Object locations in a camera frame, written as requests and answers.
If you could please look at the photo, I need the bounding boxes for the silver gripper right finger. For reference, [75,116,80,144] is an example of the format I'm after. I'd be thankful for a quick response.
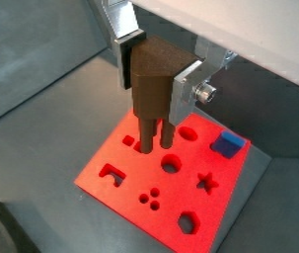
[168,37,238,126]

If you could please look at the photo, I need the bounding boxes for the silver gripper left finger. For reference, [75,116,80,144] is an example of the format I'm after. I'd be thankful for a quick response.
[102,0,147,89]

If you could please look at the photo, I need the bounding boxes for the brown three prong object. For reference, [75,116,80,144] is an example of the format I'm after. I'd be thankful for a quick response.
[131,37,196,154]

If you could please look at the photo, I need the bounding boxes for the black curved fixture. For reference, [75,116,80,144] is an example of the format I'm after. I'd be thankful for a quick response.
[0,203,41,253]

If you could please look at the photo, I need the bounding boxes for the blue rectangular block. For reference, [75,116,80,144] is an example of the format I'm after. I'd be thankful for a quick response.
[210,130,247,158]

